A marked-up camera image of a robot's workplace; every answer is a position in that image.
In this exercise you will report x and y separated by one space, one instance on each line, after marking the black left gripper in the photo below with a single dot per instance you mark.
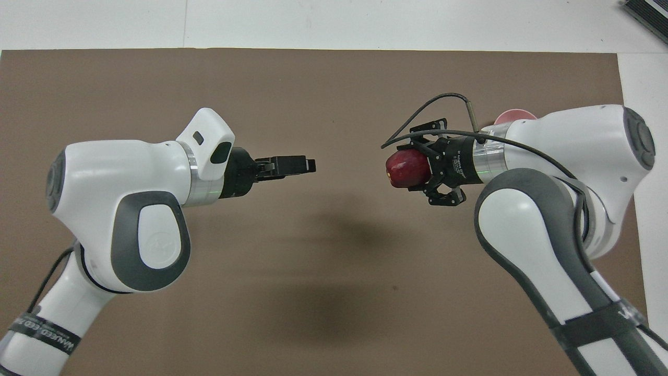
240 172

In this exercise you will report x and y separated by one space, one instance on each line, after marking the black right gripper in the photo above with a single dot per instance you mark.
456 162

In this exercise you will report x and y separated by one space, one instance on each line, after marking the red apple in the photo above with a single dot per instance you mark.
404 169

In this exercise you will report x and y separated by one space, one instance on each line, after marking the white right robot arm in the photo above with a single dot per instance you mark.
563 151

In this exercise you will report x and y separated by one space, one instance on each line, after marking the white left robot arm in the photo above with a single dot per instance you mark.
120 177

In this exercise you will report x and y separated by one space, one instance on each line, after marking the pink bowl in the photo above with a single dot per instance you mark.
514 116

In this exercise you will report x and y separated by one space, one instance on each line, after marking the brown table mat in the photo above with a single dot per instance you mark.
339 261

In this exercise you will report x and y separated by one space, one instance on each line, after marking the grey ribbed device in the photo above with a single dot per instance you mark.
649 10

